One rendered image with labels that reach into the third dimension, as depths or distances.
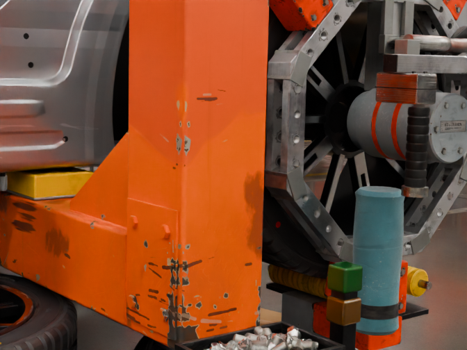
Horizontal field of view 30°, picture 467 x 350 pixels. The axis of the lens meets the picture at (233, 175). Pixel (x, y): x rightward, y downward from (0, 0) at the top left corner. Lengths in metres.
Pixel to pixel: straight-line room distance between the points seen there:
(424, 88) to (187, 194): 0.43
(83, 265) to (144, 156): 0.29
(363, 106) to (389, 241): 0.28
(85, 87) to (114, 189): 0.34
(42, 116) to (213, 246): 0.55
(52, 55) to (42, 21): 0.07
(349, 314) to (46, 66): 0.80
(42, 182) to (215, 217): 0.53
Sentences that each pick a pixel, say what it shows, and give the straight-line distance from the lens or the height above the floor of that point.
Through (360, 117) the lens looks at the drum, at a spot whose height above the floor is 0.86.
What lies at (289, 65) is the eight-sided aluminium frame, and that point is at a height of 0.96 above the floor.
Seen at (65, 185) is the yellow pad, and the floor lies 0.71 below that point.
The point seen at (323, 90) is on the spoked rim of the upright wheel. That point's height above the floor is 0.91.
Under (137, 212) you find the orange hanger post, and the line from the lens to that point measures 1.39.
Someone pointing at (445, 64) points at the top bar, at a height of 0.96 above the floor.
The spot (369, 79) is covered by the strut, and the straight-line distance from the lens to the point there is 1.73.
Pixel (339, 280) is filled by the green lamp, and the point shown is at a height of 0.64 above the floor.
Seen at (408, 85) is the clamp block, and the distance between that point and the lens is 1.44.
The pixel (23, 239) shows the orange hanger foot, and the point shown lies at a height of 0.60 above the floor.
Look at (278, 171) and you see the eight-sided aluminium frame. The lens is 1.56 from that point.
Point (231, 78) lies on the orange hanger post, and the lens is 1.32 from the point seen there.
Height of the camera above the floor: 0.97
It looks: 8 degrees down
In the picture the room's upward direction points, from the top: 1 degrees clockwise
